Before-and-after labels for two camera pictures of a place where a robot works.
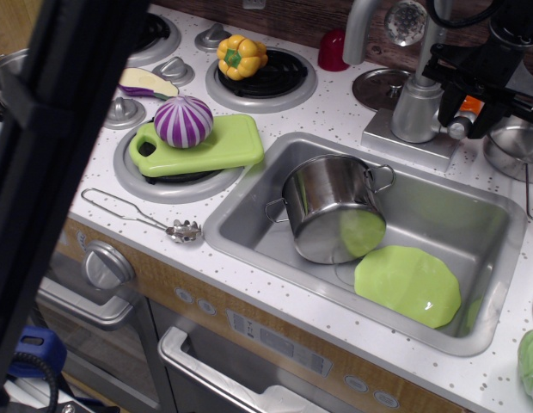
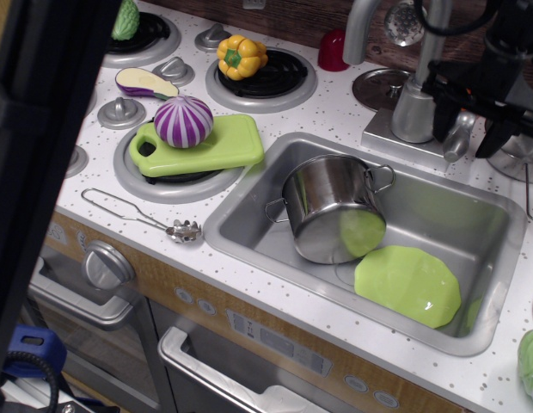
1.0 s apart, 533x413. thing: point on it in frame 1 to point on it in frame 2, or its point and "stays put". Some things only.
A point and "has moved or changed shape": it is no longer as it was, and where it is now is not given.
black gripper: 491,73 to 512,33
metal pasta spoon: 178,231 stays put
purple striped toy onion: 183,121 stays put
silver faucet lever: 461,128 has moved or changed shape
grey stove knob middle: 174,68 stays put
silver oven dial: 105,267 stays put
